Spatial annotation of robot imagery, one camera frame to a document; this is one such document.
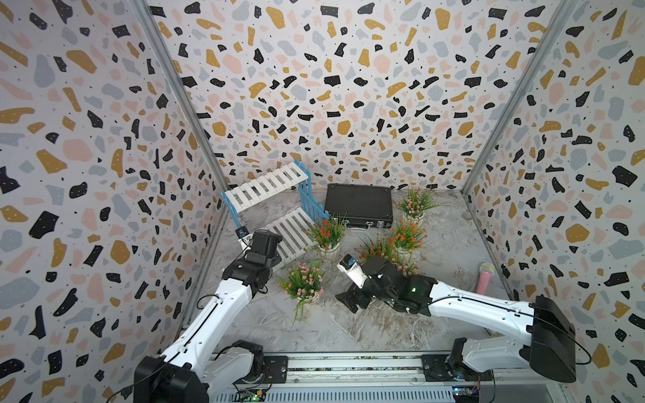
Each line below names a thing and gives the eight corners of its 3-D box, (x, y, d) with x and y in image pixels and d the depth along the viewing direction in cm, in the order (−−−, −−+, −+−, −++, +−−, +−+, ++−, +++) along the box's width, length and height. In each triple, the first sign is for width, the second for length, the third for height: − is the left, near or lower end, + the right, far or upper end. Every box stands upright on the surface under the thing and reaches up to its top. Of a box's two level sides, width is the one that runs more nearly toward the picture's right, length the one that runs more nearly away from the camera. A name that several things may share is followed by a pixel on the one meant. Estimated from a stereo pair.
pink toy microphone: (472, 291, 93) (476, 286, 90) (480, 264, 100) (484, 259, 97) (484, 297, 91) (489, 293, 88) (491, 269, 98) (496, 265, 95)
